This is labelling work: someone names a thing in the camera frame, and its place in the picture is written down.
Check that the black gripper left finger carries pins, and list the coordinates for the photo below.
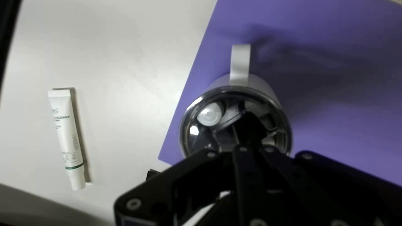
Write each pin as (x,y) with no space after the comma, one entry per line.
(196,188)

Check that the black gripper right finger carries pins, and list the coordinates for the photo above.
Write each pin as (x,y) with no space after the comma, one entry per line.
(318,188)

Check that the silver metal cup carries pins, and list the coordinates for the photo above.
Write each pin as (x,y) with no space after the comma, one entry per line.
(240,63)

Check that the purple mat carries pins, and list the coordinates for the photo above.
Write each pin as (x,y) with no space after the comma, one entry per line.
(334,83)

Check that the white cream tube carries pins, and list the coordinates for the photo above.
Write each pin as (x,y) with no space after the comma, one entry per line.
(65,133)

